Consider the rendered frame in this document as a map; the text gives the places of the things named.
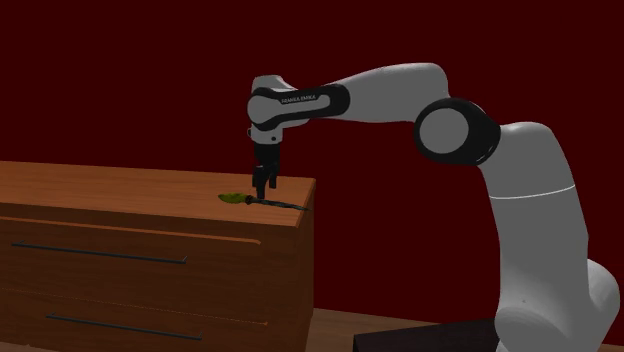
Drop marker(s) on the brown wooden chest of drawers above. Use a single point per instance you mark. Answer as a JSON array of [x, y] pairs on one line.
[[146, 273]]

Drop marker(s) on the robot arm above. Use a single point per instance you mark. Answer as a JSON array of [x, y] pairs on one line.
[[531, 204]]

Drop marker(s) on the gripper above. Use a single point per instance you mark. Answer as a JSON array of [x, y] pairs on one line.
[[266, 155]]

